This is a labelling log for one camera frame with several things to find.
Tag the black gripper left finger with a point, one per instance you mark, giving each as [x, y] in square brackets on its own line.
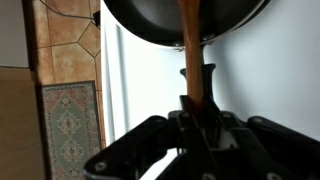
[132, 155]

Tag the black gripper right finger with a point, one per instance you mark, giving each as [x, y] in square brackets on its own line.
[258, 149]

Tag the black frying pan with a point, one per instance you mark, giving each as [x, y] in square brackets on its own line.
[159, 22]

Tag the wooden spoon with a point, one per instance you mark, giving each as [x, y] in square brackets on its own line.
[189, 11]

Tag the patterned floor rug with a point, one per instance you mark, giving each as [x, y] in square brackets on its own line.
[72, 127]

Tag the white electric stove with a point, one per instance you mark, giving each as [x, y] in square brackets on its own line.
[269, 67]

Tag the wooden countertop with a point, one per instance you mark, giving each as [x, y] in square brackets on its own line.
[20, 143]

